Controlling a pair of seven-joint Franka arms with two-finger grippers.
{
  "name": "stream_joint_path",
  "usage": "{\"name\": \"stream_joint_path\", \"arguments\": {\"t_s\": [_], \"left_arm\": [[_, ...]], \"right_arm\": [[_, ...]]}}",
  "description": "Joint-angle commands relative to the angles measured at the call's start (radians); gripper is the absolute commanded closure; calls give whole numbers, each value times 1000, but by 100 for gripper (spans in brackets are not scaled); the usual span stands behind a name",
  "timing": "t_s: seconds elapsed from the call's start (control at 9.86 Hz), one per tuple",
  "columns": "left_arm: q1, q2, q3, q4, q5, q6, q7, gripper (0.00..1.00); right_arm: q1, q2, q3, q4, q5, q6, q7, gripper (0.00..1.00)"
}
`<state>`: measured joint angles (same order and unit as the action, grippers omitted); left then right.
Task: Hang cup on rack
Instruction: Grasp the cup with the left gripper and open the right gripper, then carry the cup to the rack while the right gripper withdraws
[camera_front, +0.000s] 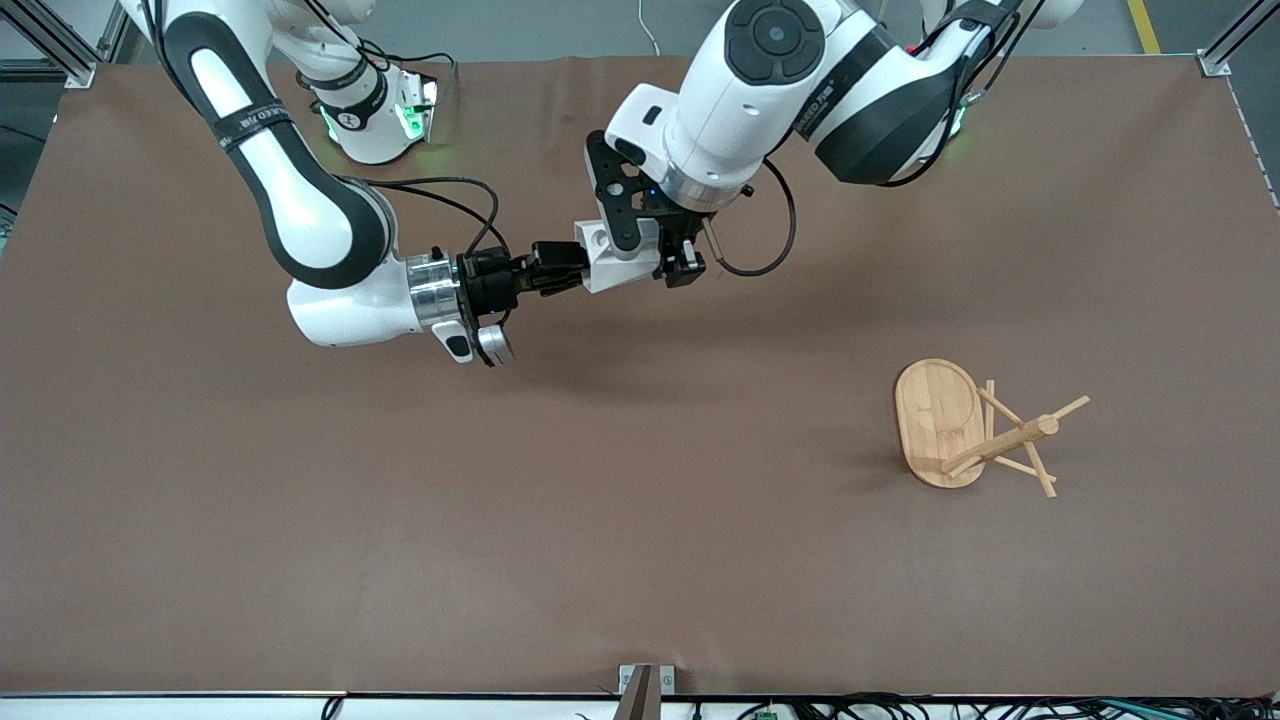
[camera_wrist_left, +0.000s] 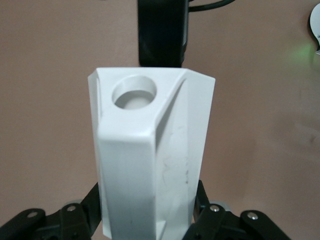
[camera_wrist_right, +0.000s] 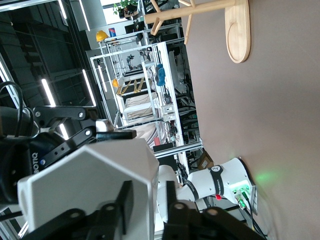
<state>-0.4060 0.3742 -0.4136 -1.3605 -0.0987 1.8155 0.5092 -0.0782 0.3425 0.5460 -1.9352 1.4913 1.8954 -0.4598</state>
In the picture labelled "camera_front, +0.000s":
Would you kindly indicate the aluminium frame profile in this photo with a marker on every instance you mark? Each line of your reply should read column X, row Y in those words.
column 60, row 45
column 1235, row 40

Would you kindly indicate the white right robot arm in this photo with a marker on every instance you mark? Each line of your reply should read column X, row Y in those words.
column 300, row 200

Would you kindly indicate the white faceted cup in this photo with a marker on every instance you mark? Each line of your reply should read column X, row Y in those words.
column 620, row 270

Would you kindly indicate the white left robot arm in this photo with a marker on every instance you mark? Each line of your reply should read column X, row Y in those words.
column 850, row 90

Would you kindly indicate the wooden cup rack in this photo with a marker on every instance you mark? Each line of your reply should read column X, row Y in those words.
column 935, row 420

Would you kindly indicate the brown table cover sheet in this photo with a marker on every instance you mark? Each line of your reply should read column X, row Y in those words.
column 640, row 500

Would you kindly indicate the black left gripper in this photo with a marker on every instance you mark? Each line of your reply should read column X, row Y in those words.
column 681, row 236

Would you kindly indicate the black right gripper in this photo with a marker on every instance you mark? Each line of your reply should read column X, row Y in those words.
column 489, row 284

